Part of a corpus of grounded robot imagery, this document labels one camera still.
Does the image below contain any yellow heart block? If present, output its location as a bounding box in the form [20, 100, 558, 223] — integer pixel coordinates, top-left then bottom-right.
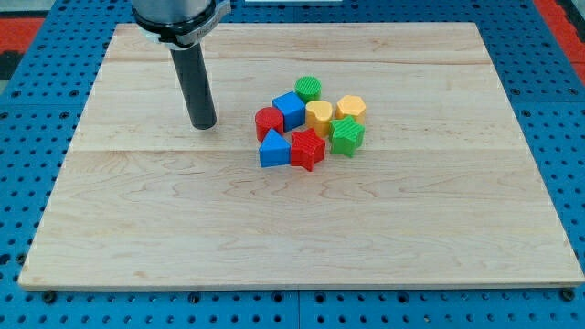
[305, 101, 333, 137]

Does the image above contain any blue triangle block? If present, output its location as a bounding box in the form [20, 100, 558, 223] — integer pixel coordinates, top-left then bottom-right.
[259, 129, 291, 167]

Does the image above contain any red star block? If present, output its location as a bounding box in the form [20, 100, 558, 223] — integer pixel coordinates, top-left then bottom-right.
[290, 128, 325, 172]

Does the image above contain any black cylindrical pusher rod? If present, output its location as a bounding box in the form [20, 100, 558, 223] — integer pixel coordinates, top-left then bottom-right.
[171, 44, 217, 130]

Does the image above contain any green cylinder block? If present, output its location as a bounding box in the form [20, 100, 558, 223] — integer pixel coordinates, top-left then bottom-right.
[294, 76, 322, 103]

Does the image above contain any red cylinder block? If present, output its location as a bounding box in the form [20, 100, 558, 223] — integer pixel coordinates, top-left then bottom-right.
[254, 107, 284, 142]

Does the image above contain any yellow hexagon block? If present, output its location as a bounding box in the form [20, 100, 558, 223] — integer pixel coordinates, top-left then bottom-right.
[335, 95, 367, 124]

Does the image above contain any light wooden board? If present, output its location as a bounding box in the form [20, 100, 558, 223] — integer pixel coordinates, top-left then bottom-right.
[18, 23, 584, 292]

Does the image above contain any green star block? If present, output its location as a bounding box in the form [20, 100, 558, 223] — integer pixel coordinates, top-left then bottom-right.
[329, 116, 365, 157]

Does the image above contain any blue cube block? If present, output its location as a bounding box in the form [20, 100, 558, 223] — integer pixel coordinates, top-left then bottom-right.
[272, 91, 305, 132]

